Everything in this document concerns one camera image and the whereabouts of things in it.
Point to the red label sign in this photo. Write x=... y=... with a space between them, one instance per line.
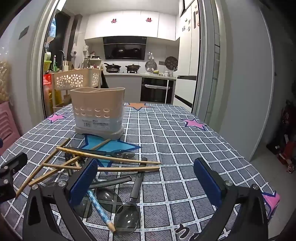
x=47 y=79

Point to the white upper kitchen cabinets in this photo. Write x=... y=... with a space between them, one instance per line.
x=129 y=24

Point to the beige perforated utensil holder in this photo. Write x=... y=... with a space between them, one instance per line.
x=98 y=111

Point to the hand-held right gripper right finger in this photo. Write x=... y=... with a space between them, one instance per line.
x=208 y=183

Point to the grey wall switch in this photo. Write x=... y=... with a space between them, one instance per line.
x=24 y=32

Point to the green plastic basket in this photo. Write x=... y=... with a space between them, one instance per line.
x=47 y=65

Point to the bag of beige balls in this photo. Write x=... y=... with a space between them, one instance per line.
x=4 y=81

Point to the dark red object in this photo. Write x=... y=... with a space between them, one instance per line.
x=285 y=139

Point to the black cloth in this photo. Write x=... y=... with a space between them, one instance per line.
x=104 y=80

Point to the round metal steamer plate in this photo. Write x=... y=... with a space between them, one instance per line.
x=171 y=62
x=150 y=65

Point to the black cooking pot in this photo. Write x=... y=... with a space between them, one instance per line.
x=112 y=67
x=133 y=67

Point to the pink plastic stool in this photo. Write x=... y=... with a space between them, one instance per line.
x=8 y=125

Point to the green bottle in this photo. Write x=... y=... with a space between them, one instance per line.
x=55 y=64

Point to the black range hood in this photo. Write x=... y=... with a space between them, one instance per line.
x=124 y=48

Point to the blue patterned chopstick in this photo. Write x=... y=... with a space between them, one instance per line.
x=99 y=208

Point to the kitchen faucet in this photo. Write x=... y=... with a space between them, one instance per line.
x=62 y=55

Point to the white perforated basket trolley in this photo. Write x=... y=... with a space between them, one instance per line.
x=69 y=80

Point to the grey checked star tablecloth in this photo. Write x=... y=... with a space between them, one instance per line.
x=185 y=150

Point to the white fridge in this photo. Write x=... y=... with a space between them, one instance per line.
x=186 y=58

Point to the black built-in oven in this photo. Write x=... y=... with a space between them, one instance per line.
x=156 y=90

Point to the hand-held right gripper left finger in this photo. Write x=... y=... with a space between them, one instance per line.
x=83 y=180

